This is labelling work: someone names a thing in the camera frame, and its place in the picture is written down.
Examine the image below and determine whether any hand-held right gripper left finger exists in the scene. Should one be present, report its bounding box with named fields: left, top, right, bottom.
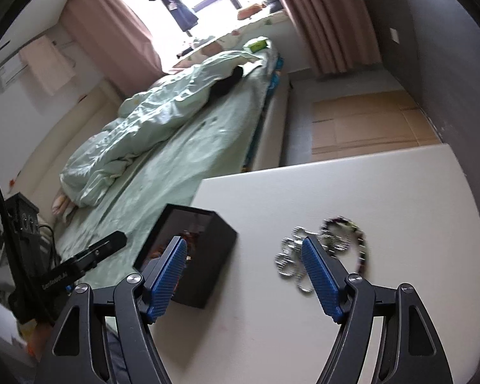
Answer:
left=34, top=236, right=188, bottom=384

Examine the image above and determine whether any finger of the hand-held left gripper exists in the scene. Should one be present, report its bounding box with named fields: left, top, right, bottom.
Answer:
left=72, top=231, right=127, bottom=268

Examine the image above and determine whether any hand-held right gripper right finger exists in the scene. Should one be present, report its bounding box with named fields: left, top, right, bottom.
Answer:
left=300, top=235, right=454, bottom=384

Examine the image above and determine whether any silver chain bracelet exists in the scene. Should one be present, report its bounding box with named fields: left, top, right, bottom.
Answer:
left=274, top=226, right=324, bottom=294

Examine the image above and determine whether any black cardboard box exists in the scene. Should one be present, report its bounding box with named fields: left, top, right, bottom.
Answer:
left=133, top=203, right=238, bottom=309

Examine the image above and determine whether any dark bead bracelet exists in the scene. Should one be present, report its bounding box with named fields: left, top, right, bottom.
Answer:
left=318, top=216, right=372, bottom=276

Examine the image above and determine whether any pink pillow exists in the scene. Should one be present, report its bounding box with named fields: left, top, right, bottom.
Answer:
left=51, top=194, right=78, bottom=220

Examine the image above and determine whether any green bed sheet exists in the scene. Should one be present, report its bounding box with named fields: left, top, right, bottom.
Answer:
left=52, top=44, right=284, bottom=284

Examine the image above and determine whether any light green quilt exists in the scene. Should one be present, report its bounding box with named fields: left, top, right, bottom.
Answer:
left=60, top=50, right=265, bottom=209

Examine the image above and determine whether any beige upholstered bed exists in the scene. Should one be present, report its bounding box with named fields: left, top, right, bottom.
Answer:
left=8, top=40, right=292, bottom=289

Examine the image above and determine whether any flat cardboard sheet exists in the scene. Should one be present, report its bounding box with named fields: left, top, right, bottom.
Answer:
left=311, top=90, right=441, bottom=155

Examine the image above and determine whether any beige hanging towel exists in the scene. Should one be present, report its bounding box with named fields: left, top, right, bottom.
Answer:
left=18, top=34, right=76, bottom=97

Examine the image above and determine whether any white air conditioner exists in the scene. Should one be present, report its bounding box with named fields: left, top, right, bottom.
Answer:
left=0, top=40, right=28, bottom=89

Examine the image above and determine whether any black garment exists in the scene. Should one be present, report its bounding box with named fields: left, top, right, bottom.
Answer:
left=210, top=66, right=244, bottom=97

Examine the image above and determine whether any pink curtain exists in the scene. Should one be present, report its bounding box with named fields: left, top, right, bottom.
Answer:
left=264, top=0, right=382, bottom=76
left=66, top=0, right=163, bottom=97

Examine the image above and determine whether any green box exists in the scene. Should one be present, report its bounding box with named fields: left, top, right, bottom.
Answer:
left=244, top=37, right=269, bottom=52

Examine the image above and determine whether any printed window seat cushion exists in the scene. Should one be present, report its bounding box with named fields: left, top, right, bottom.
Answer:
left=172, top=10, right=289, bottom=68

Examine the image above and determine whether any orange plush toy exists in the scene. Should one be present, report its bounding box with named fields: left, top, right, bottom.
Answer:
left=238, top=4, right=262, bottom=20

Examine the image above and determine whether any black cable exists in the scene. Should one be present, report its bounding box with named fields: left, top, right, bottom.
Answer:
left=0, top=164, right=51, bottom=321

